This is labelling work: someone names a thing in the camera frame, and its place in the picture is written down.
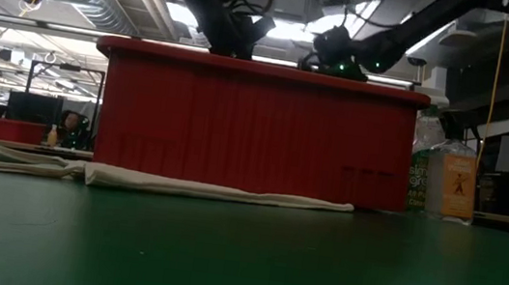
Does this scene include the white printed tote bag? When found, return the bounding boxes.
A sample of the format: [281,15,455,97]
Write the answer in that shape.
[0,138,358,219]

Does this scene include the red plastic laundry basket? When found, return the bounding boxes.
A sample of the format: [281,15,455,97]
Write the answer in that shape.
[80,34,435,216]

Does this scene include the bright ceiling light panel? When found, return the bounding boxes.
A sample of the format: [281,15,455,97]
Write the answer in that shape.
[166,0,343,48]

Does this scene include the grey ceiling box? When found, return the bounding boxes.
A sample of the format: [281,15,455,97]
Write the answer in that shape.
[272,0,308,22]

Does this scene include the black metal rack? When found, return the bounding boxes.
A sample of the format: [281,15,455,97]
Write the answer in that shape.
[22,58,108,118]

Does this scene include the pump bottle with orange liquid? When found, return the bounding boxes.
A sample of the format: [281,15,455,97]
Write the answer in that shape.
[420,109,488,227]

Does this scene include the person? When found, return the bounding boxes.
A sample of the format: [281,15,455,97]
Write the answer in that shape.
[56,109,95,152]

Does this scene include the small yellow bottle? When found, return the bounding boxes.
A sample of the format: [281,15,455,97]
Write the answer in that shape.
[43,123,62,149]

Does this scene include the black monitor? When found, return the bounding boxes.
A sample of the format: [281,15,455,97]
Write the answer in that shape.
[4,90,66,128]

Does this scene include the green table mat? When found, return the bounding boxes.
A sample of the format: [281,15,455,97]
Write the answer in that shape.
[0,162,509,285]

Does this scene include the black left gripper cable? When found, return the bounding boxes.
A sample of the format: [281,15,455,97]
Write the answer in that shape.
[229,0,276,19]

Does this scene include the yellow hanging cable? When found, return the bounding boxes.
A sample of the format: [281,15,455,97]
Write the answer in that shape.
[474,15,509,168]

